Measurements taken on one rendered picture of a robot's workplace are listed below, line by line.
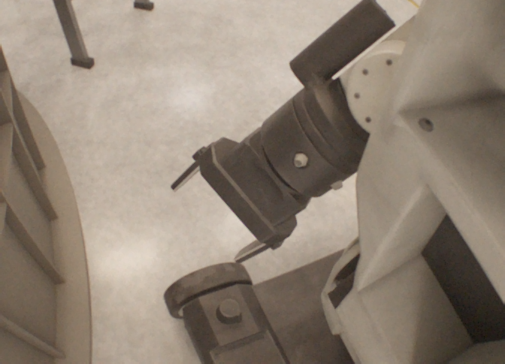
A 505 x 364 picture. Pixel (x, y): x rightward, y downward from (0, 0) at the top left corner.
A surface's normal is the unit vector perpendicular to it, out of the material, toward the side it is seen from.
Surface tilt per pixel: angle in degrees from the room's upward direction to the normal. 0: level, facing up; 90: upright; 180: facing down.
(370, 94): 69
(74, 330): 0
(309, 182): 83
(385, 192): 98
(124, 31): 0
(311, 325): 0
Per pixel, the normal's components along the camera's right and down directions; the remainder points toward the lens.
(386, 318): -0.21, -0.44
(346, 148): -0.16, 0.65
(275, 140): -0.68, -0.07
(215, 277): 0.25, -0.58
